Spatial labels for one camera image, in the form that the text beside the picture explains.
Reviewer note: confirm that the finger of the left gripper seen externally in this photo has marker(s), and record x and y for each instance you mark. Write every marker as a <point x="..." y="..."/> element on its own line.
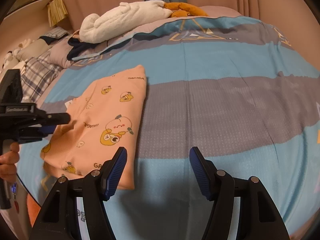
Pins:
<point x="57" y="119"/>

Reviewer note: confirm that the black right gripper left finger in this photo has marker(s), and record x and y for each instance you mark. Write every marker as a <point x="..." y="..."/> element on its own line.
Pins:
<point x="111" y="173"/>

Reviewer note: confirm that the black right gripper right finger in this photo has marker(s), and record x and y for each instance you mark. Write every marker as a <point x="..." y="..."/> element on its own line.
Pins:
<point x="204" y="172"/>

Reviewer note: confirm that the pink cartoon print garment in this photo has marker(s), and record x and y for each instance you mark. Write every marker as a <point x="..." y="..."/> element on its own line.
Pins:
<point x="105" y="117"/>

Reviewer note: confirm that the person's left hand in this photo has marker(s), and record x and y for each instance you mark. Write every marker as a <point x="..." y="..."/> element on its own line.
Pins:
<point x="8" y="163"/>

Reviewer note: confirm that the plaid pillow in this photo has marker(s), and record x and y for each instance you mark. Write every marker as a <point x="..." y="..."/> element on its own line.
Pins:
<point x="38" y="75"/>

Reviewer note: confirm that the mauve pillow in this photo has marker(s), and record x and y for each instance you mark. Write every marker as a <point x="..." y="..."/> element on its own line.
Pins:
<point x="59" y="52"/>

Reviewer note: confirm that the dark navy garment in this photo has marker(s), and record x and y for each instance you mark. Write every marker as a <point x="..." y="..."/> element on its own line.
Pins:
<point x="82" y="48"/>

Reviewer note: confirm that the blue grey patterned duvet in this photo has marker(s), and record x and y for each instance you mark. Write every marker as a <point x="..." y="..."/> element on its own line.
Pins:
<point x="233" y="87"/>

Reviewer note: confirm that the straw tassel hanging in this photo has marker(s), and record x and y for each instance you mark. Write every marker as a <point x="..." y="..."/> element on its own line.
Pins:
<point x="56" y="12"/>

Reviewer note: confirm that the white goose plush toy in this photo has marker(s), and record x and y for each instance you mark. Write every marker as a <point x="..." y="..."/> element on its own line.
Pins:
<point x="127" y="16"/>

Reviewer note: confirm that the wooden shelf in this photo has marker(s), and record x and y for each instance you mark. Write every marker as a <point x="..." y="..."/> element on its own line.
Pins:
<point x="26" y="19"/>

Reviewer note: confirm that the pink curtain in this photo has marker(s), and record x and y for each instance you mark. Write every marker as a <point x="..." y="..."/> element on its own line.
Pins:
<point x="298" y="20"/>

